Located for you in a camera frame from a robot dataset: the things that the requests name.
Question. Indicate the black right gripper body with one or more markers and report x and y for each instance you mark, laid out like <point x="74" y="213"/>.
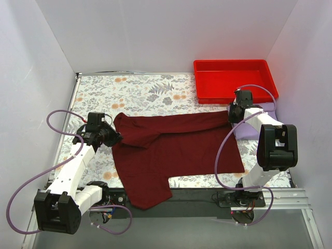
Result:
<point x="233" y="113"/>

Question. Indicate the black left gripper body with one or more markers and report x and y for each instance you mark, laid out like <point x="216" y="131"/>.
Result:
<point x="112" y="136"/>

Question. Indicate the dark red t shirt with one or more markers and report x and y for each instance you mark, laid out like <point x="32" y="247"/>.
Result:
<point x="154" y="149"/>

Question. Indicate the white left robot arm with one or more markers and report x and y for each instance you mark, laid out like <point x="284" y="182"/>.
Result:
<point x="60" y="207"/>

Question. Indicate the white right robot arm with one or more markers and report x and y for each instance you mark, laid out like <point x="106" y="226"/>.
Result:
<point x="277" y="148"/>

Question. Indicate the red plastic bin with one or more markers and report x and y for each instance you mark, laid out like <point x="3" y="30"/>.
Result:
<point x="216" y="80"/>

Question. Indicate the floral table mat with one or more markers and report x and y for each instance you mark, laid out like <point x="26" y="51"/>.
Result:
<point x="153" y="95"/>

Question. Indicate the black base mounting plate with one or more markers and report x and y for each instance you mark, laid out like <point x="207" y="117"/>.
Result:
<point x="193" y="202"/>

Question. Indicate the aluminium frame rail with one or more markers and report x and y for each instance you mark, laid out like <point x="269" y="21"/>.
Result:
<point x="285" y="222"/>

